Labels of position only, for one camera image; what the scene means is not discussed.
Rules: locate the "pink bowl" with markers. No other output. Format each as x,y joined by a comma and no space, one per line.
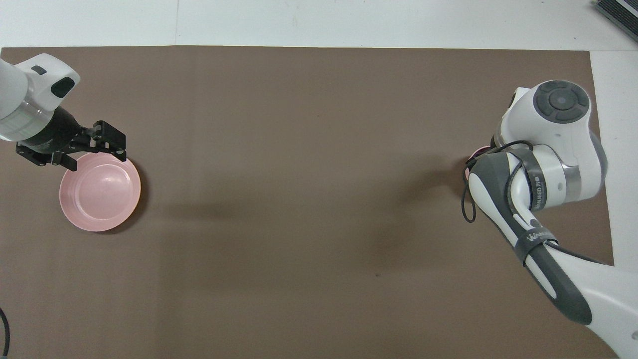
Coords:
479,151

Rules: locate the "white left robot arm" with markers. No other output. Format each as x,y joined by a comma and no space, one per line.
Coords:
20,94

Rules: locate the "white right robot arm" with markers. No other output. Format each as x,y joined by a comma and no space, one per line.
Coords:
548,129

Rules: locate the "brown table mat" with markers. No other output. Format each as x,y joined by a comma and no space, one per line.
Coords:
299,199

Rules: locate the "grey ribbed device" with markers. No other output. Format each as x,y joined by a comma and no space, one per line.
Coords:
623,12

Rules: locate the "pink plate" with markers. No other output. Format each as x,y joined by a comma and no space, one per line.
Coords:
99,194

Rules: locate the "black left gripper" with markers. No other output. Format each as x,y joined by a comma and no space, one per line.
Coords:
57,134

